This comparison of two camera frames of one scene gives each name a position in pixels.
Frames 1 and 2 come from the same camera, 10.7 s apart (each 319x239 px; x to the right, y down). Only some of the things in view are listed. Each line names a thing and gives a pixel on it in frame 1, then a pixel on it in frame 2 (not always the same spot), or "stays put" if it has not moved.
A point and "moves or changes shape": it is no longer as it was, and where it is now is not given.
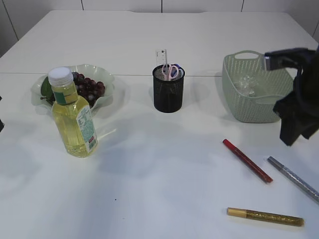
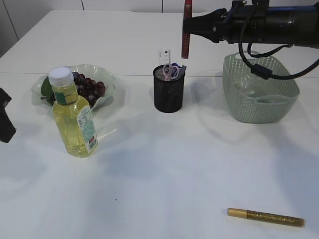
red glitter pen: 247,160 → 187,28
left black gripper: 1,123 → 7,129
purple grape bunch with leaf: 89,90 stays put
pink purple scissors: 170,72 stays put
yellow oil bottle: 75,120 stays put
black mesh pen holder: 168,93 stays put
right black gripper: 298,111 → 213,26
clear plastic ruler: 161,58 moves or changes shape
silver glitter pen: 295,179 → 182,71
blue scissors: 181,71 → 175,70
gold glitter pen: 265,216 stays put
